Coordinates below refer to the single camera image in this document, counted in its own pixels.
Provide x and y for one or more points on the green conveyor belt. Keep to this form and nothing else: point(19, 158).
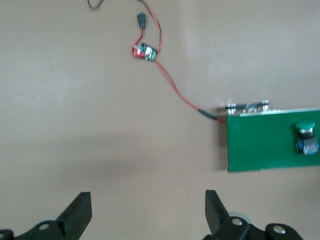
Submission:
point(262, 145)

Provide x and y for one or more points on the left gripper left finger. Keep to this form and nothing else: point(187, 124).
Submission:
point(75, 215)

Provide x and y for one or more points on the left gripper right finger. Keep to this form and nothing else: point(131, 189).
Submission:
point(215, 215)

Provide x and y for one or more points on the green push button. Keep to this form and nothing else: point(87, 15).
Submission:
point(305, 126)

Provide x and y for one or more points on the small controller circuit board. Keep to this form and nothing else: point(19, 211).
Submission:
point(146, 52)

